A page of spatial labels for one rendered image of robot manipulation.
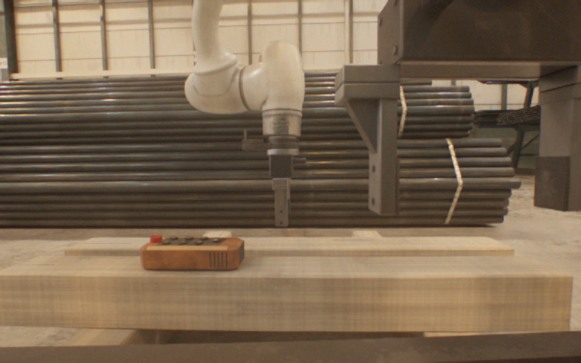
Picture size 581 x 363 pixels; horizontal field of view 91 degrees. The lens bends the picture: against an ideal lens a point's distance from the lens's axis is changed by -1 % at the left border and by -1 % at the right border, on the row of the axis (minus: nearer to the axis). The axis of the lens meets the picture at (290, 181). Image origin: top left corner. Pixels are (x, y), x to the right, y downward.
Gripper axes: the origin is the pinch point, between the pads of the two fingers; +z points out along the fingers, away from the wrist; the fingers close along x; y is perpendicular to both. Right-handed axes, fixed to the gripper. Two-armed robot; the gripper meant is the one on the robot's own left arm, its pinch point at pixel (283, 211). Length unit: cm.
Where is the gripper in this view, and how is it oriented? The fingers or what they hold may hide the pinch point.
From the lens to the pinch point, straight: 68.5
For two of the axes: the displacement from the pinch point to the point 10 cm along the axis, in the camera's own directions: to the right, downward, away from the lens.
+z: 0.1, 10.0, 0.7
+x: 0.4, -0.7, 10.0
